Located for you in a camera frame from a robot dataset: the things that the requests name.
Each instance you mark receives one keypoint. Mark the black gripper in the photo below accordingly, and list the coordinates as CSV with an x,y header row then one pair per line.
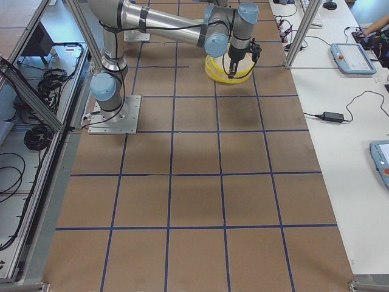
x,y
235,55

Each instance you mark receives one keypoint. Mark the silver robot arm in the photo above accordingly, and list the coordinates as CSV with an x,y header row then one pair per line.
x,y
222,31

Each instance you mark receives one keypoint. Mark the white keyboard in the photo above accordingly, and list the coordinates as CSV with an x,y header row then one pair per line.
x,y
310,13

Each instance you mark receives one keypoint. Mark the black power adapter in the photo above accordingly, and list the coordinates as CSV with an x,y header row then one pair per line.
x,y
333,117

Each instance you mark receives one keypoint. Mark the blue teach pendant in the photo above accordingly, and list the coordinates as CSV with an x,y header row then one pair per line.
x,y
379,154
352,59

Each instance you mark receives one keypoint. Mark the aluminium frame post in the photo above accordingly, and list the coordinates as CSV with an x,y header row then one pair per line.
x,y
297,42

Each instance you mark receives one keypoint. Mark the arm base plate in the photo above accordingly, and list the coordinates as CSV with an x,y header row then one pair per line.
x,y
134,36
124,121

